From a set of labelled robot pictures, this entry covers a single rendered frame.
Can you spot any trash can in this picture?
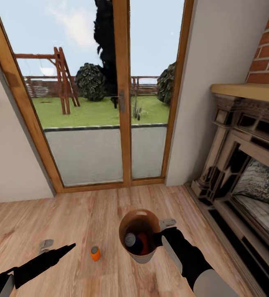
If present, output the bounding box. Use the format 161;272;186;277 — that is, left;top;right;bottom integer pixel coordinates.
118;208;160;264

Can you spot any can of soda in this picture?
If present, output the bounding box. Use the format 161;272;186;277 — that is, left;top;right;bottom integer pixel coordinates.
90;246;101;262
136;233;149;256
125;233;144;254

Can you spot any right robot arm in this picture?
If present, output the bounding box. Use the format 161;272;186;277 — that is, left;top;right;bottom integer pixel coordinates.
152;218;240;297

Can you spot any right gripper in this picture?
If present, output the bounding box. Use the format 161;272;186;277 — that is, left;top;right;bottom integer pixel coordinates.
152;231;165;247

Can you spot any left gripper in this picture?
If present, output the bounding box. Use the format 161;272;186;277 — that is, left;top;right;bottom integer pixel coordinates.
28;243;76;279

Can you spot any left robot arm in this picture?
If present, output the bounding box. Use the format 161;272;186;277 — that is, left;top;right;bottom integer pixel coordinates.
0;239;76;297

